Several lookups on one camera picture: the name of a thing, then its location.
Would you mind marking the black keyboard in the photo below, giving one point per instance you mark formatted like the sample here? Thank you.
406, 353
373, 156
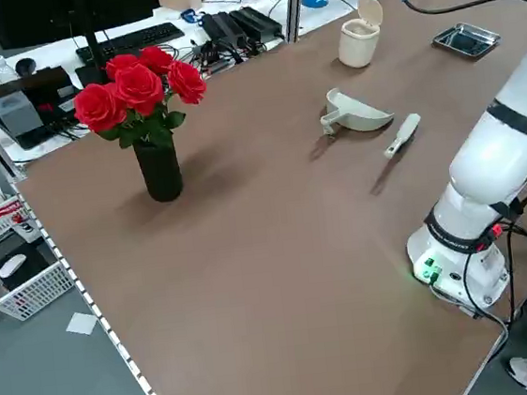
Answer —
129, 42

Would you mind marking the cream hand brush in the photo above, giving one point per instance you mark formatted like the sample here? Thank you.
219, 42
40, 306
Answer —
405, 133

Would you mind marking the cream plastic dustpan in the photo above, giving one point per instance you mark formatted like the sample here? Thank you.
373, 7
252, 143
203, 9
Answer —
363, 116

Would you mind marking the white plastic bottle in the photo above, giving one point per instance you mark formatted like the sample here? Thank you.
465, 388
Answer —
3, 69

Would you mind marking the black power supply box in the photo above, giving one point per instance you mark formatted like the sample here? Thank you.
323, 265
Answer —
256, 21
222, 29

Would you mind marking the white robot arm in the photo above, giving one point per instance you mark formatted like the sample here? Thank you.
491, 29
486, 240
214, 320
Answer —
486, 164

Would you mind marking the aluminium divider post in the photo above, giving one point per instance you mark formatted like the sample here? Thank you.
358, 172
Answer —
294, 5

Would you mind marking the white paper sheet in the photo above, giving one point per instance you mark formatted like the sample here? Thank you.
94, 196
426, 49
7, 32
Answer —
82, 324

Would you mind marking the square metal tray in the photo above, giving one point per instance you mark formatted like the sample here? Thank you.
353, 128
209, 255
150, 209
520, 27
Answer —
466, 39

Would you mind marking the white plastic basket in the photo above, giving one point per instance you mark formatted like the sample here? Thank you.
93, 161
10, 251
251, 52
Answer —
33, 290

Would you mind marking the red rose bouquet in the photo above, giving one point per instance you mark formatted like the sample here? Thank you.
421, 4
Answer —
138, 85

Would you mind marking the black cylindrical vase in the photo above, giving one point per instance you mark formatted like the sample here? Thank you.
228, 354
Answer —
160, 175

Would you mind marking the black monitor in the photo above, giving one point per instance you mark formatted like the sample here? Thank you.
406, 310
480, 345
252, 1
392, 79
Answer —
60, 13

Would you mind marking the black monitor stand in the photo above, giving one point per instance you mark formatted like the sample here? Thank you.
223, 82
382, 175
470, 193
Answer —
89, 41

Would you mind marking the grey square box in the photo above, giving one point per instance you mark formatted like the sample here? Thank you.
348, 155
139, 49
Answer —
19, 114

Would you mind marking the cream bin with flip lid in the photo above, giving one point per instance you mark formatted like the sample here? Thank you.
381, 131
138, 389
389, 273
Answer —
358, 46

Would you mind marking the white computer mouse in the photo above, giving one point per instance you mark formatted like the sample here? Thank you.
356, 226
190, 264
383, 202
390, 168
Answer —
12, 265

